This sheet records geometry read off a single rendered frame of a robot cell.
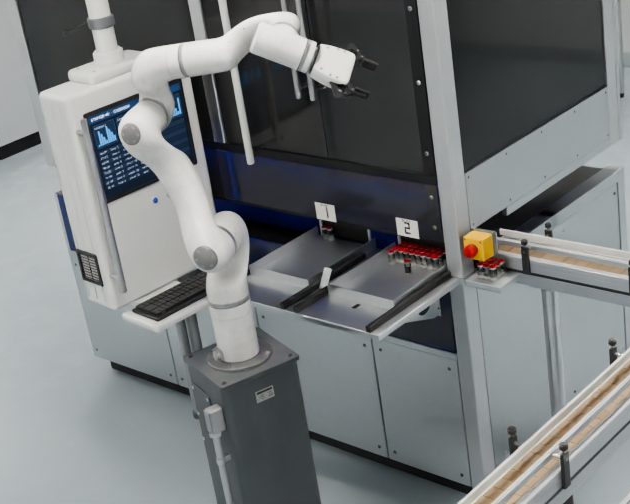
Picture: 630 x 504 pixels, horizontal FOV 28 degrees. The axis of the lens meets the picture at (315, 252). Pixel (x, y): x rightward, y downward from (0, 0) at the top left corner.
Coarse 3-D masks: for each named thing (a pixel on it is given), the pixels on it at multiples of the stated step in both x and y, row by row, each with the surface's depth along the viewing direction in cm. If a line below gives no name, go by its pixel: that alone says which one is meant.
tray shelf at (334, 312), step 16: (368, 256) 410; (256, 288) 400; (272, 288) 398; (288, 288) 396; (448, 288) 381; (256, 304) 391; (272, 304) 388; (320, 304) 383; (336, 304) 381; (352, 304) 379; (416, 304) 373; (304, 320) 378; (320, 320) 373; (336, 320) 371; (352, 320) 370; (368, 320) 368; (400, 320) 366; (368, 336) 362; (384, 336) 361
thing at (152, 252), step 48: (48, 96) 395; (96, 96) 396; (192, 96) 423; (96, 144) 399; (192, 144) 426; (96, 192) 403; (144, 192) 417; (96, 240) 408; (144, 240) 420; (96, 288) 421; (144, 288) 424
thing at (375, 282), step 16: (384, 256) 405; (352, 272) 394; (368, 272) 398; (384, 272) 396; (400, 272) 394; (416, 272) 393; (432, 272) 391; (336, 288) 384; (352, 288) 389; (368, 288) 387; (384, 288) 386; (400, 288) 384; (416, 288) 377; (368, 304) 378; (384, 304) 373
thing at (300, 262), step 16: (304, 240) 426; (320, 240) 427; (336, 240) 425; (272, 256) 416; (288, 256) 419; (304, 256) 417; (320, 256) 415; (336, 256) 413; (352, 256) 406; (256, 272) 407; (272, 272) 402; (288, 272) 407; (304, 272) 405; (320, 272) 396
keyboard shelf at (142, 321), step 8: (160, 288) 430; (168, 288) 429; (144, 296) 426; (152, 296) 425; (136, 304) 424; (192, 304) 414; (200, 304) 413; (208, 304) 415; (128, 312) 415; (176, 312) 410; (184, 312) 409; (192, 312) 411; (128, 320) 413; (136, 320) 410; (144, 320) 408; (152, 320) 407; (168, 320) 405; (176, 320) 407; (152, 328) 404; (160, 328) 403
